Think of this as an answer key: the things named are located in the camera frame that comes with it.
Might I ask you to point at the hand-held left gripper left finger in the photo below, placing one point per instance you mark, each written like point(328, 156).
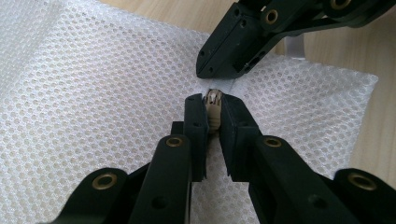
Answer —
point(174, 174)

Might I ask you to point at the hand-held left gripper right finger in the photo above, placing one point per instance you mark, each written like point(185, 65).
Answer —
point(274, 180)

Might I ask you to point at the beige zipper pull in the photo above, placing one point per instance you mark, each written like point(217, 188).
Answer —
point(213, 109)

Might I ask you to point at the white mesh laundry bag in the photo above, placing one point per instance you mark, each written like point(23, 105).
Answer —
point(93, 102)

